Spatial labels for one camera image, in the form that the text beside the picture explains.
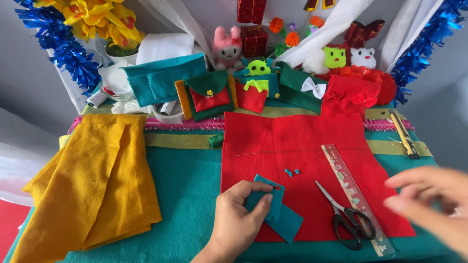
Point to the white plastic bag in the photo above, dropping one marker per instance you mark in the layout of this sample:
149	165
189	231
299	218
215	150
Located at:
131	107

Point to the red foil butterfly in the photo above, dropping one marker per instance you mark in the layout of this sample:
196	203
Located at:
362	33

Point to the white thread spool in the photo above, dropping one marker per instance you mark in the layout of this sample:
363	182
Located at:
97	98

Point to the red teal lime felt pouch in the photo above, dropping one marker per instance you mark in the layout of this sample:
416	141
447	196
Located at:
252	96

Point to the gold foil ornament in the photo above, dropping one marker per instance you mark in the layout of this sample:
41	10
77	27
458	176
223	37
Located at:
320	3

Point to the person's right fingers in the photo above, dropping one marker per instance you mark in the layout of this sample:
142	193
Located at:
409	177

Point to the pink fringe trim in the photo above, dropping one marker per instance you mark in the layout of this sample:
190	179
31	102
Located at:
182	124

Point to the sewing needle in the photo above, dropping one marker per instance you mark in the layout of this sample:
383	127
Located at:
244	154

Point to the white pompom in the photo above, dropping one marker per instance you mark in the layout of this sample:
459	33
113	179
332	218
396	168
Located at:
314	62

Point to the yellow black utility knife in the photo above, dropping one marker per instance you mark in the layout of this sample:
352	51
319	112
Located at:
404	137

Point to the white tape roll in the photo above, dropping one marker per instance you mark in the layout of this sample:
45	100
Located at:
169	114

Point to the red felt sheet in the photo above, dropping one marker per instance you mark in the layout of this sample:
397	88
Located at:
292	146

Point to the yellow felt cloth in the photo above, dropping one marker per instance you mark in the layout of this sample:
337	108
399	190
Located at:
91	182

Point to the white flower pot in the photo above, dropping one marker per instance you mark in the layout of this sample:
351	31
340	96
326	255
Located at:
122	56

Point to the green pouch with white bow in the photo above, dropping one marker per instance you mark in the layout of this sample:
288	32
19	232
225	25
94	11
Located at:
296	89

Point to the small teal beads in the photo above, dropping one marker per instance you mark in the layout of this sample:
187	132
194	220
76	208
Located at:
289	171

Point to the red felt flower cluster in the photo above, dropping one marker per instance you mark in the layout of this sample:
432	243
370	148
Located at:
384	86

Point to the lime green face plush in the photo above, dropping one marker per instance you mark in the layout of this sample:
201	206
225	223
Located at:
334	57

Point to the pink plush bunny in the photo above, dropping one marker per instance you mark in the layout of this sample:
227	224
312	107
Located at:
227	47

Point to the white plush bear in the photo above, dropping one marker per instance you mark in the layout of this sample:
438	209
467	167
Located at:
363	58

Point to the green red yellow felt pouch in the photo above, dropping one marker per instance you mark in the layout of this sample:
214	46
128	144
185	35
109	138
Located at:
208	98

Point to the yellow artificial flowers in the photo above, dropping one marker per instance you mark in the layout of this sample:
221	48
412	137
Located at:
95	18

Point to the lime green felt head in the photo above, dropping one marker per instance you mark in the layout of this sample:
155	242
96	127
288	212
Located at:
257	68

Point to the teal felt table cover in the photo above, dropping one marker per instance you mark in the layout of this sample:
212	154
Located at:
182	190

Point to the olive green ribbon band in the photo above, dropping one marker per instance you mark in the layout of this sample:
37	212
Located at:
175	141

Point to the clear printed plastic ruler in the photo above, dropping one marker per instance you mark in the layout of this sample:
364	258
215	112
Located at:
345	179

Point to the white felt sheet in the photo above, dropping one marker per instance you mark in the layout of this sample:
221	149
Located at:
164	47

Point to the orange paper flower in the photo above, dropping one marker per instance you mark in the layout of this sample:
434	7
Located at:
276	25
317	21
292	38

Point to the red foil gift box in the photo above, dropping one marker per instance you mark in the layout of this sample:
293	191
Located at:
254	42
251	11

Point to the green thread spool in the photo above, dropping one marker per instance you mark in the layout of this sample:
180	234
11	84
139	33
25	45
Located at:
216	141

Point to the red pouch with red bows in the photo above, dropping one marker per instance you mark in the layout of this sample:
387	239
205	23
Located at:
347	96

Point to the person's left hand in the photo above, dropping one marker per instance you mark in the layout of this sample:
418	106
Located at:
230	222

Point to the small teal felt piece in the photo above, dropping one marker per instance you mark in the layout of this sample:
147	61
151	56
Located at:
287	222

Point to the white drape curtain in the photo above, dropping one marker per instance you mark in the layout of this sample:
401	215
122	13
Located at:
329	33
182	18

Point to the person's right hand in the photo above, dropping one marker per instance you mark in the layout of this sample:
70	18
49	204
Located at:
438	204

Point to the blue tinsel garland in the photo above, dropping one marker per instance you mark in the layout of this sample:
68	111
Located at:
62	47
420	51

